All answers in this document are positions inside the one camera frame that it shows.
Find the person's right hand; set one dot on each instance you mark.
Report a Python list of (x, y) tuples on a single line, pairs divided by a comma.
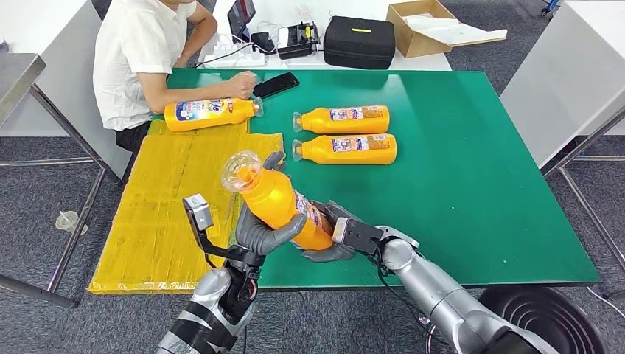
[(242, 85)]

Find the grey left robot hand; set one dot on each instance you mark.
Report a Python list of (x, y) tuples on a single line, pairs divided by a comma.
[(254, 239)]

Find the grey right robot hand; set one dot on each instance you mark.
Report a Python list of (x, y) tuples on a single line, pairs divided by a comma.
[(329, 215)]

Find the black smartphone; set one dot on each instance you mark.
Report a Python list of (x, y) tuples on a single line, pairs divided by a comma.
[(276, 85)]

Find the orange detergent bottle clear cap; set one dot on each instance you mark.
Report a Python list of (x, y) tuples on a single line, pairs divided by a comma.
[(351, 123), (273, 200), (210, 117), (351, 154)]

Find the person's left forearm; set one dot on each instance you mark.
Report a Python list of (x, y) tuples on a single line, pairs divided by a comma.
[(202, 29)]

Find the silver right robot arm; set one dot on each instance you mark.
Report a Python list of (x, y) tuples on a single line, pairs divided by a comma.
[(439, 298)]

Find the person's right forearm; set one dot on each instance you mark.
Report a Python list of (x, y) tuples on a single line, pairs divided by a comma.
[(195, 93)]

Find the white power strip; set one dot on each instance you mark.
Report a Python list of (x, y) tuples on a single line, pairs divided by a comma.
[(244, 59)]

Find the black power adapter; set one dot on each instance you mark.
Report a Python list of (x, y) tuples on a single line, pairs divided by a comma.
[(263, 42)]

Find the black label printer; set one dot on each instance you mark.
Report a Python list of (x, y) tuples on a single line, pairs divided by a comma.
[(298, 45)]

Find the black tablet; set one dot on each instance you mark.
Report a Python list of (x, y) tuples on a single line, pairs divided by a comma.
[(240, 16)]

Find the yellow taped cardboard mat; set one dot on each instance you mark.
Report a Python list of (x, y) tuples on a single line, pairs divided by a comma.
[(146, 210)]

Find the person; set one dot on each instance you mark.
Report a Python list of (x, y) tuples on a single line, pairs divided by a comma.
[(132, 63)]

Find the black zip case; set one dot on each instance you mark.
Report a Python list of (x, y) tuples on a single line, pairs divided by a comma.
[(359, 47)]

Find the brown cardboard box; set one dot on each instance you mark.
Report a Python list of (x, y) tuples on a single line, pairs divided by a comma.
[(416, 45)]

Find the white desk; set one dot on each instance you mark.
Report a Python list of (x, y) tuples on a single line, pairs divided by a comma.
[(58, 73)]

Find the clear plastic cup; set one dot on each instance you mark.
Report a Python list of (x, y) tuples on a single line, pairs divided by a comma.
[(67, 222)]

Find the white paper sheet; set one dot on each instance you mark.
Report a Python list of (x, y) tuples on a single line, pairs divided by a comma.
[(466, 34)]

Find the stainless steel table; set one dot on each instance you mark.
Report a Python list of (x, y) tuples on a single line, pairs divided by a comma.
[(14, 78)]

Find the black round stool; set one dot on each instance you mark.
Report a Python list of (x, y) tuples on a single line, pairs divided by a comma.
[(552, 317)]

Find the white side table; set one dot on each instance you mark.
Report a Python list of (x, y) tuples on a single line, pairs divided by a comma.
[(561, 83)]

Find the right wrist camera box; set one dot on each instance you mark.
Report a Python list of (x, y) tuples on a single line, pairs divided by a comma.
[(359, 237)]

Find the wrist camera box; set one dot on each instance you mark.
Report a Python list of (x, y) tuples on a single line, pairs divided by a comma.
[(359, 237), (197, 215)]

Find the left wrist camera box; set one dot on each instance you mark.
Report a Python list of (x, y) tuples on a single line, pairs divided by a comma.
[(197, 215)]

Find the steel table leg frame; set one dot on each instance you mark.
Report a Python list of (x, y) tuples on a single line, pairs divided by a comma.
[(584, 142)]

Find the blue cart frame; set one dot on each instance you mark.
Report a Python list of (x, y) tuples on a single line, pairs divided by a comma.
[(551, 6)]

